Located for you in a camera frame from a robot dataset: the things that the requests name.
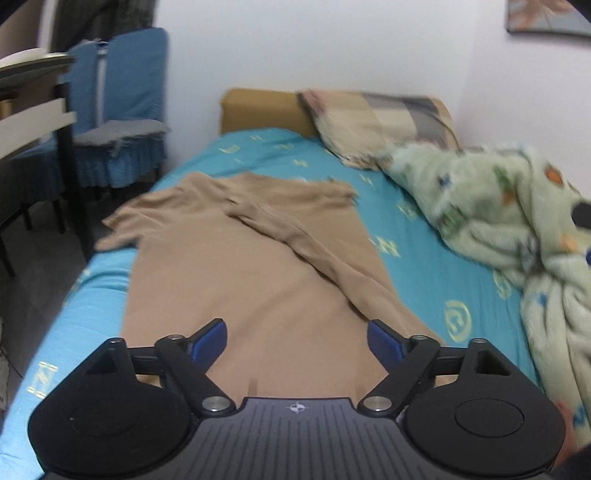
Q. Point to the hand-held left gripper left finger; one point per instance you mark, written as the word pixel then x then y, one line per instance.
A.
pixel 210 341

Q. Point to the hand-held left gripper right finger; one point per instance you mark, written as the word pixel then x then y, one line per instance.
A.
pixel 383 344

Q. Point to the tan shirt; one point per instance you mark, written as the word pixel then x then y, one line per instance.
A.
pixel 231 277

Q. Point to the green printed fleece blanket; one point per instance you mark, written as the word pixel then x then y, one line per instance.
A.
pixel 498 207

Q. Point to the bed with teal printed sheet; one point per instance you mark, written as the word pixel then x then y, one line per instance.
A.
pixel 415 258

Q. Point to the plaid pillow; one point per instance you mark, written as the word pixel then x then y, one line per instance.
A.
pixel 369 124

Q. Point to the dark wooden table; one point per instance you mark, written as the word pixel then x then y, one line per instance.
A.
pixel 69 161

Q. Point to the grey seat cushion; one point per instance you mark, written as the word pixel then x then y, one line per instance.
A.
pixel 120 129

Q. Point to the tan padded headboard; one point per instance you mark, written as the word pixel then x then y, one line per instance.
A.
pixel 263 108

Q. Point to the blue covered chair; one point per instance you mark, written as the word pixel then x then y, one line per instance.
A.
pixel 134 74
pixel 37 170
pixel 83 87

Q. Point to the dark metal grille door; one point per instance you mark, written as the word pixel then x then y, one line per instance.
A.
pixel 129 14

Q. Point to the white plate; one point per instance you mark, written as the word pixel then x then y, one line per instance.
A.
pixel 23 56

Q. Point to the framed wall picture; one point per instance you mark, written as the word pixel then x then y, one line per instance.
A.
pixel 540 14

